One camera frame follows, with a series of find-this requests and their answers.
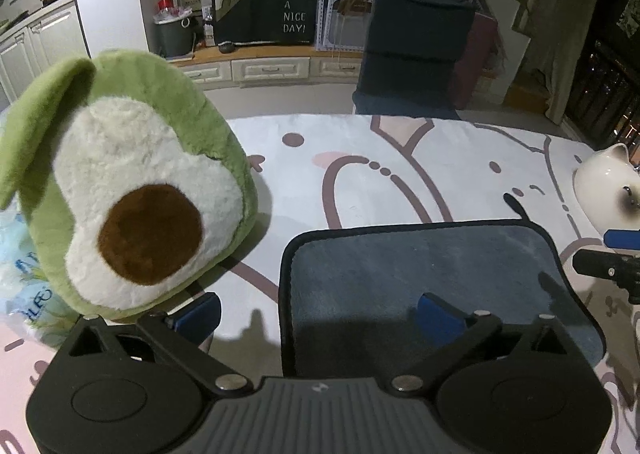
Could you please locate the turquoise sign board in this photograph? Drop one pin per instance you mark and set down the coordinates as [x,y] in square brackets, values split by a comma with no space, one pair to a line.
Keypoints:
[345,23]

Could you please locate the blue and white plastic bag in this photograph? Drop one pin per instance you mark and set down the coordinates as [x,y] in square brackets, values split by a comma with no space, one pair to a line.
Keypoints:
[25,284]

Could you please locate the black fabric wall hanging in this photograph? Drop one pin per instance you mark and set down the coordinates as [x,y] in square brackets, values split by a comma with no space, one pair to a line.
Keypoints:
[270,8]

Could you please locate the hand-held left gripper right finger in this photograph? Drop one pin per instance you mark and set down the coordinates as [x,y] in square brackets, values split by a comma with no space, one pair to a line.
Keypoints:
[439,318]

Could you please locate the green avocado plush toy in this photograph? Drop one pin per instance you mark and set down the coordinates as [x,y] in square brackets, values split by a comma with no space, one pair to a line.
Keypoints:
[150,173]

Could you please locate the dark green bucket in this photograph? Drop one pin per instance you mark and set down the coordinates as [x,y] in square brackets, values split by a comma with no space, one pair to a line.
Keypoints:
[174,38]

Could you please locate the small black bowl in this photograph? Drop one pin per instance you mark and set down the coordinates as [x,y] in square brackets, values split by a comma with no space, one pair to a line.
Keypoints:
[226,47]

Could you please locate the dark blue chair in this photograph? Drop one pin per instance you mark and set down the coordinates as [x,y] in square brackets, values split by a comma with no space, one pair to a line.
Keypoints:
[410,43]

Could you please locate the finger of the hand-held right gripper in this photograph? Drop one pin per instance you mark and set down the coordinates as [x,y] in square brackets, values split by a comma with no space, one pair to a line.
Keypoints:
[620,238]
[600,266]

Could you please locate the low white drawer cabinet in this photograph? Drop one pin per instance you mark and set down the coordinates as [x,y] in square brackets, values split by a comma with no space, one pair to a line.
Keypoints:
[270,66]

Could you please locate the grey-blue towel with black edge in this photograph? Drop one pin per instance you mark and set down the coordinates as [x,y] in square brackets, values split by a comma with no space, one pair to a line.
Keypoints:
[380,279]

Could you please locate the pink cushion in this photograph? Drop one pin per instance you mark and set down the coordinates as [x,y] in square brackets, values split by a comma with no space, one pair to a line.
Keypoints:
[479,58]

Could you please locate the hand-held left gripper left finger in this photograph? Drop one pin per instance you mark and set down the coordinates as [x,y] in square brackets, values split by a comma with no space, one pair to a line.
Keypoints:
[199,318]

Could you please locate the white ceramic cat figure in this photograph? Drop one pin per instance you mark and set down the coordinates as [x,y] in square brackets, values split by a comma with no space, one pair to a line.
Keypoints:
[600,184]

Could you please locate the clear plastic bottle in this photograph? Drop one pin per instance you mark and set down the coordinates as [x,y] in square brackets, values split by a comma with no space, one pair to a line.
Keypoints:
[206,23]

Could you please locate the white kitchen cabinet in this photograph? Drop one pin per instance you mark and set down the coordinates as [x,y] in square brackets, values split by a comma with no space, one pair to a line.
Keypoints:
[40,48]

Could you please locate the white blanket with pink print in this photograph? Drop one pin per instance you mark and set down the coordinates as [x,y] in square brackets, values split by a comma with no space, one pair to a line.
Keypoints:
[400,173]

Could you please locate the beige curtain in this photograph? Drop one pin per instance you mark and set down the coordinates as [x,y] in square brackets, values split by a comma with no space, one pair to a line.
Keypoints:
[565,23]

